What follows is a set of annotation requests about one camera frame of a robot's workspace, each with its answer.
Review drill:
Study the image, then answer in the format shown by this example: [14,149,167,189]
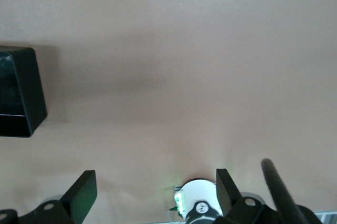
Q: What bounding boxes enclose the aluminium table edge rail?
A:
[314,210,337,224]

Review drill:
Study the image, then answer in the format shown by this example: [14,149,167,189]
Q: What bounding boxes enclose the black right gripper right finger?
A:
[214,168,277,224]

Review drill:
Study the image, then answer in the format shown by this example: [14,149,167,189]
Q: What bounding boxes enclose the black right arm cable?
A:
[261,158,310,224]

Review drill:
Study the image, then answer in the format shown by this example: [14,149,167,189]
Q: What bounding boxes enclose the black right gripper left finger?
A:
[34,170,97,224]

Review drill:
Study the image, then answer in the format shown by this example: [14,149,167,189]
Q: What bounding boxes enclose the black plastic box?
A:
[0,46,48,138]

